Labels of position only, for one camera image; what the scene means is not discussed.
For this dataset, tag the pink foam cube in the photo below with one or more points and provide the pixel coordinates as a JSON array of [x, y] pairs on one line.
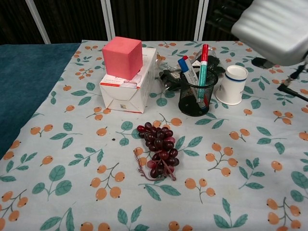
[[122, 57]]

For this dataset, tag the white red cardboard box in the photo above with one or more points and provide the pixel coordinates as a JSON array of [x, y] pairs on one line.
[[125, 96]]

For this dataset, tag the floral print tablecloth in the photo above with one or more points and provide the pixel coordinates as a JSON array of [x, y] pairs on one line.
[[216, 168]]

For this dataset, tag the red cap marker teal barrel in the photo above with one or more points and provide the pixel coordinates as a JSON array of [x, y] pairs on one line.
[[203, 69]]

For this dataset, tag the black folding screen white frame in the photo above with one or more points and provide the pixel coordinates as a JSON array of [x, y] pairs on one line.
[[154, 19]]

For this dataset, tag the teal blue table cover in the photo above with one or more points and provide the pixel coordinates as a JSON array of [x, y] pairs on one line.
[[26, 79]]

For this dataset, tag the black mesh pen holder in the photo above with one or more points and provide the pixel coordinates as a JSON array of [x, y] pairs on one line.
[[192, 101]]

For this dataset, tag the black gloves in plastic bag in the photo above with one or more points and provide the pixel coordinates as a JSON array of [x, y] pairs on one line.
[[170, 78]]

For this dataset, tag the dark red plastic grapes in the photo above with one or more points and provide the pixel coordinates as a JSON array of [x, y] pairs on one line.
[[161, 146]]

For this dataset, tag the white paper cup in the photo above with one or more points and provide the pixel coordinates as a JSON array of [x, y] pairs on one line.
[[232, 86]]

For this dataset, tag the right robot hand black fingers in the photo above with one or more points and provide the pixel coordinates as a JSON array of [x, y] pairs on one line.
[[272, 29]]

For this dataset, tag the blue cap white marker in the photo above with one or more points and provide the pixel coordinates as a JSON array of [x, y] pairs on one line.
[[187, 68]]

